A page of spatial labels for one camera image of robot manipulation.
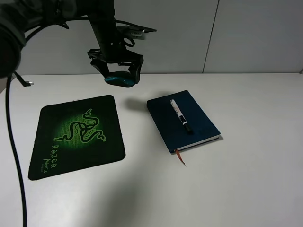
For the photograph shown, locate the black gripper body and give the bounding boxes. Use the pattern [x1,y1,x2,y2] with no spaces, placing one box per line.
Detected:
[88,21,143,66]

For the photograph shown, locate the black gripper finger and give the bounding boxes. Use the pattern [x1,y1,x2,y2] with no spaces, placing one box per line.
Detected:
[90,59,111,79]
[128,62,142,84]

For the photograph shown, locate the teal grey computer mouse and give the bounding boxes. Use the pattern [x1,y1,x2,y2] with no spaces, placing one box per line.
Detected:
[104,71,135,88]

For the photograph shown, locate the black white marker pen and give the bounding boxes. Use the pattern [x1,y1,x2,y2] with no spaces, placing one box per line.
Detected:
[170,99,193,135]

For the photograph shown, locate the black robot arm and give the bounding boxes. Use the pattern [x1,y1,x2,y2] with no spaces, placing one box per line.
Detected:
[0,0,143,87]

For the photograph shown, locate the dark blue notebook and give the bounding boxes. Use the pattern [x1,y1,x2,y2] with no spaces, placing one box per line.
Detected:
[147,90,221,164]

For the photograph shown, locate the black green Razer mouse pad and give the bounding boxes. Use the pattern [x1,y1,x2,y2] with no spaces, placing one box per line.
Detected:
[28,95,126,181]

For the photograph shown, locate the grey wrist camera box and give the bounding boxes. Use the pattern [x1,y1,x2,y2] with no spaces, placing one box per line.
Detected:
[117,26,157,40]

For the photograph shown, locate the black cable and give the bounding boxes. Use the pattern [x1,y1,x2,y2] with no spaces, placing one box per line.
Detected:
[5,18,35,227]

